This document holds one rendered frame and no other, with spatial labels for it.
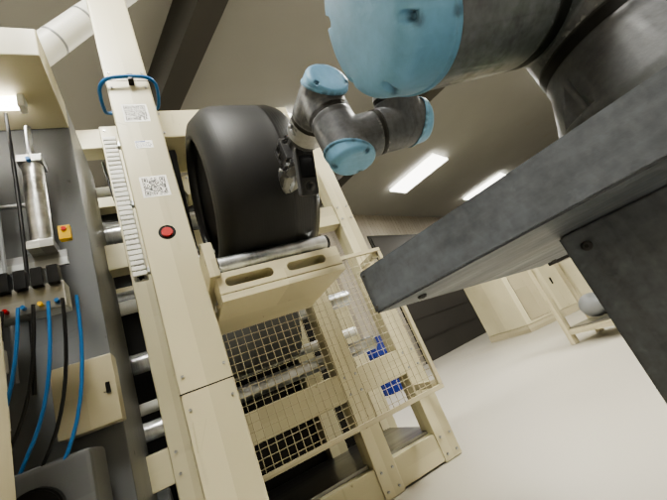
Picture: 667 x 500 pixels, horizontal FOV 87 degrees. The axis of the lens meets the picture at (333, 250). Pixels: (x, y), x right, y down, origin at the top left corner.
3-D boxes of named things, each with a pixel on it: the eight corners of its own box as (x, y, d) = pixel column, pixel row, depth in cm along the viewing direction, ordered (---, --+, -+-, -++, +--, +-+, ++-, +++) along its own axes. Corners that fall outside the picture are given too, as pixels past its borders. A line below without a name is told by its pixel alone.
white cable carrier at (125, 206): (132, 276, 93) (101, 136, 108) (135, 283, 98) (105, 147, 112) (151, 272, 95) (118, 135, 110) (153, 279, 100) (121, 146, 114)
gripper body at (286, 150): (299, 152, 96) (312, 118, 86) (311, 178, 93) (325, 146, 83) (273, 154, 93) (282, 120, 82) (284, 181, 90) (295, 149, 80)
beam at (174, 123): (159, 137, 143) (151, 109, 148) (163, 175, 165) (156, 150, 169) (296, 129, 171) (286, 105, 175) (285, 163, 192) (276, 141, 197)
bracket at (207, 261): (209, 278, 87) (200, 243, 90) (205, 320, 121) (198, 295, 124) (223, 275, 89) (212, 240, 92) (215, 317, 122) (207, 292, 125)
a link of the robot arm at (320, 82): (318, 94, 65) (298, 56, 68) (300, 142, 75) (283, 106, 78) (359, 93, 69) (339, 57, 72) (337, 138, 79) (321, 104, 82)
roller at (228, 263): (210, 258, 97) (213, 274, 97) (213, 260, 93) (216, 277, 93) (323, 234, 112) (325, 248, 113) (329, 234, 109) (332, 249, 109)
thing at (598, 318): (639, 331, 242) (572, 231, 267) (571, 344, 296) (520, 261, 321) (671, 314, 252) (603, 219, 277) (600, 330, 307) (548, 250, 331)
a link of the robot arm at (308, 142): (335, 135, 79) (296, 138, 75) (329, 150, 84) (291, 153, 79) (321, 105, 82) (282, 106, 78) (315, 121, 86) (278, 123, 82)
